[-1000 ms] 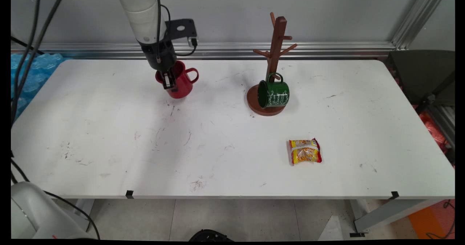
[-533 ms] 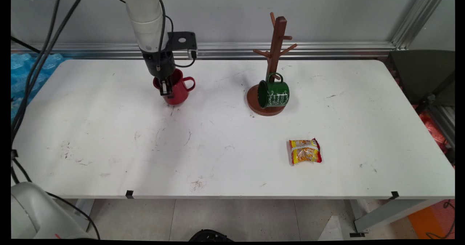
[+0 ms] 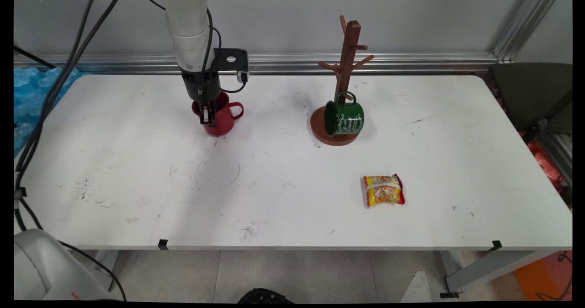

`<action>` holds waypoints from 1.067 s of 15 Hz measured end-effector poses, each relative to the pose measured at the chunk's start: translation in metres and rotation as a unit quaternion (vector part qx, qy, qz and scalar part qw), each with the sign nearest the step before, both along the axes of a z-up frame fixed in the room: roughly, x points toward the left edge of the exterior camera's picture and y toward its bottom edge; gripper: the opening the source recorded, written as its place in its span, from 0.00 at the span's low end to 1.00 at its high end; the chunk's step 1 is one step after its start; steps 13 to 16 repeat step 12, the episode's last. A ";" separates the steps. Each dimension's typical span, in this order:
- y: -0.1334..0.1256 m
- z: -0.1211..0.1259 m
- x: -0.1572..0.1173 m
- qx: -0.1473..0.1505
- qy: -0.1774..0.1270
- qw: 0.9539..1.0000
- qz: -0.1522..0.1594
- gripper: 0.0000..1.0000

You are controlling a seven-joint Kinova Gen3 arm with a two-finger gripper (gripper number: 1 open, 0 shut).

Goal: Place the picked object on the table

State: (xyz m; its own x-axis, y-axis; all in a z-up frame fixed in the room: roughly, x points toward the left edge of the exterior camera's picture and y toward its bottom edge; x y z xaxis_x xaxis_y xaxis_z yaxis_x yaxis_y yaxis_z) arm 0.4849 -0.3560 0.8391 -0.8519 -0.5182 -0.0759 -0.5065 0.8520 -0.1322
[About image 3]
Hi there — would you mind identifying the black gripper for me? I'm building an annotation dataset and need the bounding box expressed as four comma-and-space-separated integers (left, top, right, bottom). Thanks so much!
181, 66, 223, 127

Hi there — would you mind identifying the red ceramic mug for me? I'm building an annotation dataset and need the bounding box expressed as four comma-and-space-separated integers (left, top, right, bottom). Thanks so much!
191, 91, 245, 137

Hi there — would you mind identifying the white rounded robot base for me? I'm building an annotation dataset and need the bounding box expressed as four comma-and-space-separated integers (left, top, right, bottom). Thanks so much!
14, 229, 119, 302

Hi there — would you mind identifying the green enamel mug white print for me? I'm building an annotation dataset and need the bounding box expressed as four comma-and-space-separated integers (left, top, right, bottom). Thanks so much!
324, 91, 365, 137

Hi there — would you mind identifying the brown wooden mug tree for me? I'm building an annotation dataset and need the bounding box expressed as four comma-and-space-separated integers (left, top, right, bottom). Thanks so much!
310, 16, 375, 147

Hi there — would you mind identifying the blue bubble wrap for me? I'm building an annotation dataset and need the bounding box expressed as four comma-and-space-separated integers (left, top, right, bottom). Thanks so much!
14, 67, 83, 155

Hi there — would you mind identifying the grey table leg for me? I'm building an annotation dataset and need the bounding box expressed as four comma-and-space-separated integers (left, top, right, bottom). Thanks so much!
439, 250, 556, 298
90, 250, 120, 292

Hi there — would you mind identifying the yellow red snack packet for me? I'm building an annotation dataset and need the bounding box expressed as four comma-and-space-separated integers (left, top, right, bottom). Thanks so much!
363, 173, 406, 208

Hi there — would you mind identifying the red plastic bag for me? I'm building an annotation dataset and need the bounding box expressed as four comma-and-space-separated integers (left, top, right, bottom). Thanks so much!
519, 132, 565, 192

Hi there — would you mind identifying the orange red floor mat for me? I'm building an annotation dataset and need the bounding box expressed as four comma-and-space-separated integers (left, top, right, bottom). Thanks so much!
513, 251, 573, 302

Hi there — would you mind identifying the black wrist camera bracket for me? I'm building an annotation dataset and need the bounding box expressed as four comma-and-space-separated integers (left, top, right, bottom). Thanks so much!
214, 48, 250, 84

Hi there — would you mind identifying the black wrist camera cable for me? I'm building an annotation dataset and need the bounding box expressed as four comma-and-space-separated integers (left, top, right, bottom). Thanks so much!
138, 0, 250, 94

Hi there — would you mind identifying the long aluminium frame rail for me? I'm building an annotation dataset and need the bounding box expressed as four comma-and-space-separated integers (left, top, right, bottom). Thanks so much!
14, 52, 499, 75

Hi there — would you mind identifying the thick black hanging cable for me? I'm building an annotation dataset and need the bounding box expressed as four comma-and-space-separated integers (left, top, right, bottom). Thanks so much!
14, 0, 101, 194
16, 0, 126, 181

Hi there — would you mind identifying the black floor cable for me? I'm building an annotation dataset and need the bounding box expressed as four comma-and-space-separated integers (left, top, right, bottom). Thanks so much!
14, 197, 128, 302

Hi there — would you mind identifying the slanted aluminium frame rail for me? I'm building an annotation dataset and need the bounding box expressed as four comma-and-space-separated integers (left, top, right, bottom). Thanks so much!
491, 0, 565, 64

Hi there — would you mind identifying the short aluminium frame rail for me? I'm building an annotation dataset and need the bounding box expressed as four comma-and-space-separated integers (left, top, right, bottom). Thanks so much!
537, 132, 573, 187

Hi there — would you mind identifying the thin black cable on mat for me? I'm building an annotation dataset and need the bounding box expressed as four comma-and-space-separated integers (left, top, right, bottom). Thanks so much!
536, 250, 573, 301

